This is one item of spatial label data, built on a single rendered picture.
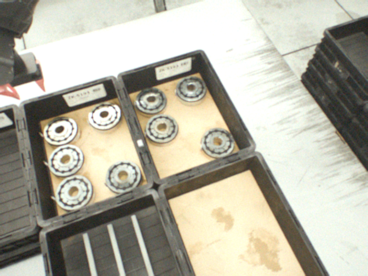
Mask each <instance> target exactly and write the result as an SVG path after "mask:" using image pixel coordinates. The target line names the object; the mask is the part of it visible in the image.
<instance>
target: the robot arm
mask: <svg viewBox="0 0 368 276"><path fill-rule="evenodd" d="M39 1H40V0H0V95H4V96H8V97H13V98H15V99H17V100H20V96H19V94H18V92H17V91H16V89H15V87H17V86H20V85H24V84H27V83H31V82H35V83H36V84H37V85H38V86H39V87H40V88H41V89H42V90H43V91H44V92H45V87H44V77H43V71H42V67H41V64H40V61H39V60H38V59H36V57H35V55H34V53H33V52H28V53H24V54H20V55H19V54H18V52H17V51H16V50H15V46H16V43H15V40H14V38H16V39H20V40H21V38H22V35H23V34H24V33H26V34H27V33H28V31H29V29H30V27H31V25H32V21H33V14H34V10H35V7H36V5H37V4H38V2H39ZM7 87H8V88H9V89H10V90H11V91H12V92H11V91H9V90H8V89H7Z"/></svg>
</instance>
